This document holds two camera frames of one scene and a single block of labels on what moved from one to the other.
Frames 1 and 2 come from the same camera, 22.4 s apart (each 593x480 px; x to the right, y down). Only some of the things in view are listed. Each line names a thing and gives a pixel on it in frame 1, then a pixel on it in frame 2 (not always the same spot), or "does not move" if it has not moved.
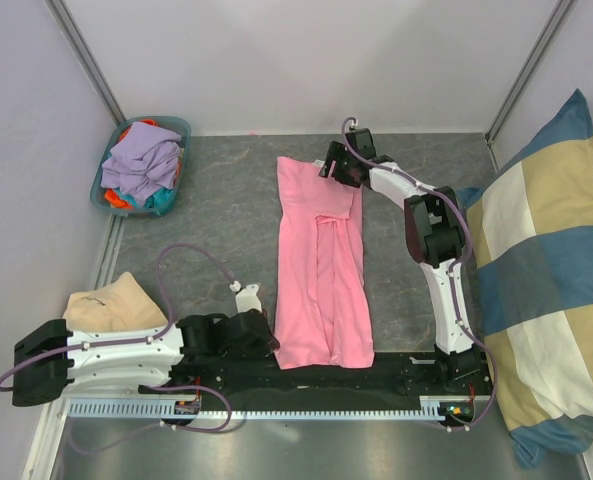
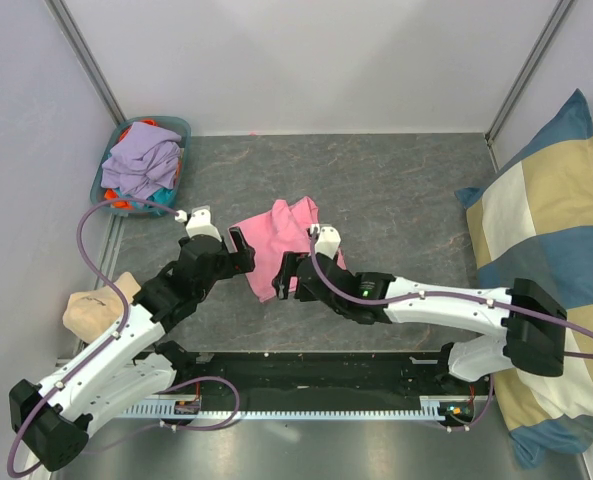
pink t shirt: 325,317 to 284,230
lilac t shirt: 146,160 does not move
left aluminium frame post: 87,60 does not move
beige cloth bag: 117,306 does not move
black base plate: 396,381 does not move
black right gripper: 337,152 to 280,280
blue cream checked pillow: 544,233 does not move
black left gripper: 266,345 to 237,262
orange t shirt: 114,197 does not move
